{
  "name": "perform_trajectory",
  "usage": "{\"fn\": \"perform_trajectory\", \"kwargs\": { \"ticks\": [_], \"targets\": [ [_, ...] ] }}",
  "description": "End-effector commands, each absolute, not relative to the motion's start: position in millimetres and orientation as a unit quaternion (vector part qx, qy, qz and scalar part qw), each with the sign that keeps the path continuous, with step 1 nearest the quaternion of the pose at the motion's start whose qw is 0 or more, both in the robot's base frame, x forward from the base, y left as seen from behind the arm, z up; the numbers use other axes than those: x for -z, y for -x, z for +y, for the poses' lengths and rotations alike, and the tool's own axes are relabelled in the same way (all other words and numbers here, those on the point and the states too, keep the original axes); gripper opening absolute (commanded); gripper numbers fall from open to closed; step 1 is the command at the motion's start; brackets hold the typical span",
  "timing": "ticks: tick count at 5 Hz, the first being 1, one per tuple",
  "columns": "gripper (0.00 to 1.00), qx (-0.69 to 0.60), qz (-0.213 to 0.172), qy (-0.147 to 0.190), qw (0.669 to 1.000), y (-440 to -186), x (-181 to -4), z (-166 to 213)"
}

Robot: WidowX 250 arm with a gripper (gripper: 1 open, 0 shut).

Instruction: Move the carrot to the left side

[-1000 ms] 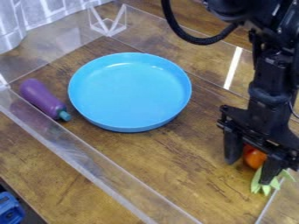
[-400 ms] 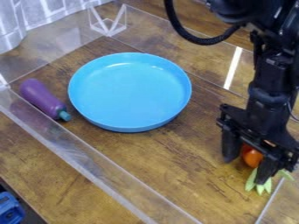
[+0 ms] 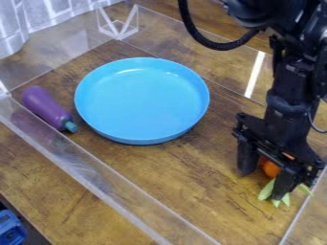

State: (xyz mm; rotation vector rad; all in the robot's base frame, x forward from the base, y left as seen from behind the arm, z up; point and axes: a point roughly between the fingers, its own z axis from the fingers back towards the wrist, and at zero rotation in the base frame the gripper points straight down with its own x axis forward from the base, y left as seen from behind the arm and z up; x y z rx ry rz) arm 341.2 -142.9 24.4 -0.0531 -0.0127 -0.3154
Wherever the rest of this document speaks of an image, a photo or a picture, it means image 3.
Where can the blue object at corner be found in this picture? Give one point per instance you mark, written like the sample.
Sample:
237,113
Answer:
13,231

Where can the clear acrylic front barrier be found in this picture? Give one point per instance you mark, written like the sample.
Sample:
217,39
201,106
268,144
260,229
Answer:
149,214

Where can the white sheer curtain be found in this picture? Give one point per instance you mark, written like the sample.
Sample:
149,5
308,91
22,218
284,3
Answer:
27,16

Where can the orange toy carrot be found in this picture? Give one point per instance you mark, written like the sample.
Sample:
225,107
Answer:
272,170

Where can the clear acrylic barrier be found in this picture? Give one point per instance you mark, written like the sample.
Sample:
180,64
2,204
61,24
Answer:
149,214
241,72

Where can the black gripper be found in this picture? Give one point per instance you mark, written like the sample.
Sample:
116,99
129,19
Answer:
280,137

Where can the purple toy eggplant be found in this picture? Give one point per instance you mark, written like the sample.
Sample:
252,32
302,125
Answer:
38,100

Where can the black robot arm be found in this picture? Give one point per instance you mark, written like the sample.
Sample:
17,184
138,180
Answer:
298,24

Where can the blue round plate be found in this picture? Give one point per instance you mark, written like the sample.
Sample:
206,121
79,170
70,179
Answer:
144,100

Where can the clear acrylic back barrier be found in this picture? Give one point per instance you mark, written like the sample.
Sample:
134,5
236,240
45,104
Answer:
241,72

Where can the clear acrylic corner bracket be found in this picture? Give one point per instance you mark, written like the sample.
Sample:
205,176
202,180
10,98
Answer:
118,29

